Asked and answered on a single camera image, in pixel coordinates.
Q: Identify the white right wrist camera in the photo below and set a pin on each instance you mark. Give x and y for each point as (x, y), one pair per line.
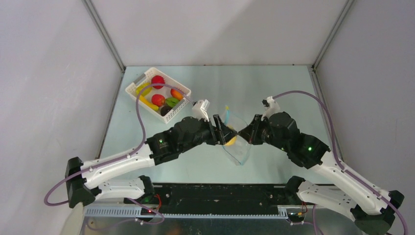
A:
(271, 107)

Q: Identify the yellow green fruit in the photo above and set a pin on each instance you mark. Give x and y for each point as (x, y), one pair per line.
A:
(145, 87)

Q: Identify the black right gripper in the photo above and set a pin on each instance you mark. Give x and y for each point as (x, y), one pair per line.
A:
(255, 129)

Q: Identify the clear zip bag blue zipper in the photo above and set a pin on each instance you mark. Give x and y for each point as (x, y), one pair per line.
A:
(238, 153)

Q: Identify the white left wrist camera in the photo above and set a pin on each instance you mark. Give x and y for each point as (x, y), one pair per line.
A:
(200, 110)

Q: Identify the dark purple fruit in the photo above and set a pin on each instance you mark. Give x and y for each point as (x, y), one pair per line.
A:
(164, 110)

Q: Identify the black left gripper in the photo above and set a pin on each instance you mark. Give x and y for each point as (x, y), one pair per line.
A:
(224, 134)

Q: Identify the yellow banana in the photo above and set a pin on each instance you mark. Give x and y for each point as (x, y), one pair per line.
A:
(147, 103)

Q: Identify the orange red mango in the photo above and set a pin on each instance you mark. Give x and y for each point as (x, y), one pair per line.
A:
(176, 94)

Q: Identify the white perforated plastic basket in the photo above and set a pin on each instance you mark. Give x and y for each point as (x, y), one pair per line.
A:
(170, 83)

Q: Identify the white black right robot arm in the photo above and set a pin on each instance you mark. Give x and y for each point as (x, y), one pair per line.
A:
(371, 208)

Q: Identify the green star fruit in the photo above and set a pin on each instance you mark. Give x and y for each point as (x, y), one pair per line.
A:
(171, 102)

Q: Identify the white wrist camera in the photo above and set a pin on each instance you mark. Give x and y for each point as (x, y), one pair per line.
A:
(271, 107)
(200, 110)

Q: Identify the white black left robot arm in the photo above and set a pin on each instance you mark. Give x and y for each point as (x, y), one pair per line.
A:
(89, 181)

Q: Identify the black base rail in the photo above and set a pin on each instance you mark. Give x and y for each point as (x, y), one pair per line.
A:
(221, 199)

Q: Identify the red round fruit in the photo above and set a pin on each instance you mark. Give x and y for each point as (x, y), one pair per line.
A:
(158, 81)

